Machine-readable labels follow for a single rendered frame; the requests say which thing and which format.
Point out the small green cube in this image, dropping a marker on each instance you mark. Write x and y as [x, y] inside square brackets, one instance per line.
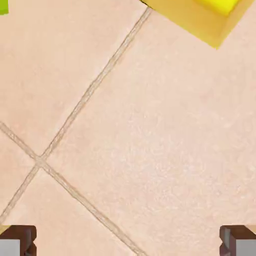
[3, 7]

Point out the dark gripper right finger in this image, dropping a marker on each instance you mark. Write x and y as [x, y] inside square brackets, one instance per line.
[240, 238]

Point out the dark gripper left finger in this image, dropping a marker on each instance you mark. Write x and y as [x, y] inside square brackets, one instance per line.
[16, 238]

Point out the large orange box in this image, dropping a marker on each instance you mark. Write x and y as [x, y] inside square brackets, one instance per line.
[188, 18]

